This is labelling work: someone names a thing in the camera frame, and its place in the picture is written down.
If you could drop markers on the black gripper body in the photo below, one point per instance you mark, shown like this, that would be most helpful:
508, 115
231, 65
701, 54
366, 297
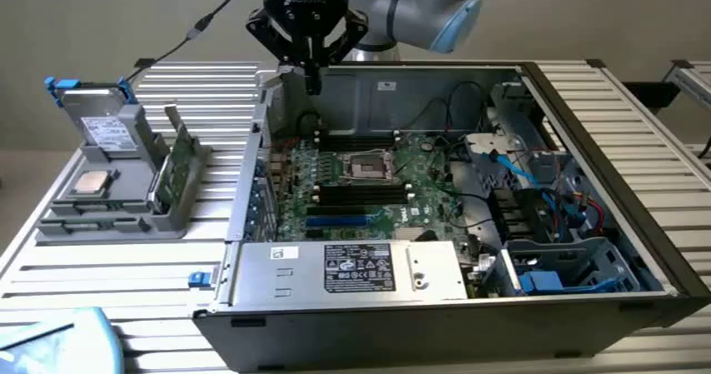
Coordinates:
305, 3

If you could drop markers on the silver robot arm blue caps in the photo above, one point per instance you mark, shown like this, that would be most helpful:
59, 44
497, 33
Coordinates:
422, 11

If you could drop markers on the black RAM slot bank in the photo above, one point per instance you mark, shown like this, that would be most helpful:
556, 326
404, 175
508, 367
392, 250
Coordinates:
358, 138
361, 194

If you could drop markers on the green RAM stick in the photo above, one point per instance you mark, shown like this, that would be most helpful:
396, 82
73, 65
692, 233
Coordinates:
95, 205

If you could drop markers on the CPU socket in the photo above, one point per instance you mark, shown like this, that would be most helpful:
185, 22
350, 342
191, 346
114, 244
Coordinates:
368, 166

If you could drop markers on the hard disk with blue carrier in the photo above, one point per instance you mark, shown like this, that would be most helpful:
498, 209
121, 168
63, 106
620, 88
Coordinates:
106, 116

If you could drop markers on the green graphics card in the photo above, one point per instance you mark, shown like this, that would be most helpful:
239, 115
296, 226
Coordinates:
177, 170

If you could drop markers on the silver drive cage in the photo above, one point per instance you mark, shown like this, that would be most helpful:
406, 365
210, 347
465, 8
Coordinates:
504, 141

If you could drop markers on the green motherboard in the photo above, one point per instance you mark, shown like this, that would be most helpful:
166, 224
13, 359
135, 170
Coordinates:
422, 190

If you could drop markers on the blue expansion slot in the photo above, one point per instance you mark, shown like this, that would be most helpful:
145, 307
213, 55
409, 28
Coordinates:
337, 222

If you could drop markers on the silver CPU chip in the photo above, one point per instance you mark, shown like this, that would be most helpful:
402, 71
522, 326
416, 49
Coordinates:
94, 182

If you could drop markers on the grey parts rack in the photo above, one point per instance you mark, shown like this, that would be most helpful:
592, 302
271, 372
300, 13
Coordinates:
139, 220

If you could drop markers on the silver power supply unit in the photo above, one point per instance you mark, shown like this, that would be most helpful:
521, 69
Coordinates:
345, 272

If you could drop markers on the blue case latch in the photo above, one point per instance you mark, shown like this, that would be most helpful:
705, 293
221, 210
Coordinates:
201, 278

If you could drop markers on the metal slat side table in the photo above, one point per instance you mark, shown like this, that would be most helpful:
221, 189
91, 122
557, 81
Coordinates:
692, 82

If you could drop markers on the grey disk bay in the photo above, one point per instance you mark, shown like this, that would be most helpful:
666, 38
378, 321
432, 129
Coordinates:
566, 265

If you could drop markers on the black open PC case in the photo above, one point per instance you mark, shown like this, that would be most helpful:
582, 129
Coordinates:
445, 332

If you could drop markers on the blue plastic object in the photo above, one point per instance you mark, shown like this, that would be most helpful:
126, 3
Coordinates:
55, 345

